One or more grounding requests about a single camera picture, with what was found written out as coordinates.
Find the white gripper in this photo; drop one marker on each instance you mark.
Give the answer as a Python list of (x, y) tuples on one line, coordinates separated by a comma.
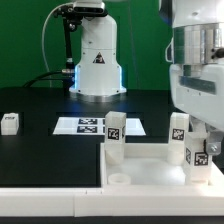
[(203, 98)]

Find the white square tabletop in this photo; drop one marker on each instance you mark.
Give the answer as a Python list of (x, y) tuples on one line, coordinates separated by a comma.
[(146, 172)]

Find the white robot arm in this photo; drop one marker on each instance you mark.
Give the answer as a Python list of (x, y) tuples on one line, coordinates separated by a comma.
[(195, 53)]

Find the paper sheet with tags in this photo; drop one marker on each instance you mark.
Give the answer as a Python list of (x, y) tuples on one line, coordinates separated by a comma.
[(93, 126)]

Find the black camera stand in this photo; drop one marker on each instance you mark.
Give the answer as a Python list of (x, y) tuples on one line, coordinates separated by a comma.
[(72, 14)]

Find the white L-shaped obstacle wall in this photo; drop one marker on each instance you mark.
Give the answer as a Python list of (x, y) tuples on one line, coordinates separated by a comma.
[(83, 202)]

